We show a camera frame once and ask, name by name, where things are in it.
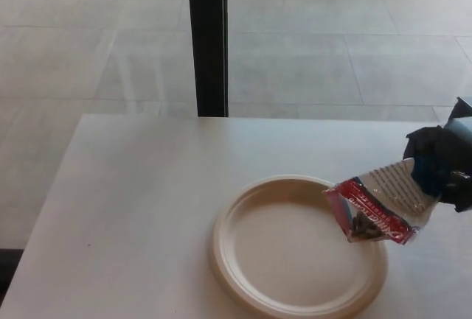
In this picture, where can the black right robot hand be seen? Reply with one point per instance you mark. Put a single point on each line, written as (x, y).
(450, 164)

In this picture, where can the red white sunflower seed bag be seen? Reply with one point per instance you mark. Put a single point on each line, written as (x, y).
(387, 195)

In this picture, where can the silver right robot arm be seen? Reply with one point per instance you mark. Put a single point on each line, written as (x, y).
(462, 123)

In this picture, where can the round beige paper plate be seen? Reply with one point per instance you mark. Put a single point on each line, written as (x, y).
(280, 252)

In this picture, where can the black vertical window post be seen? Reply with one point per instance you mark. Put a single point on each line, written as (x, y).
(207, 39)

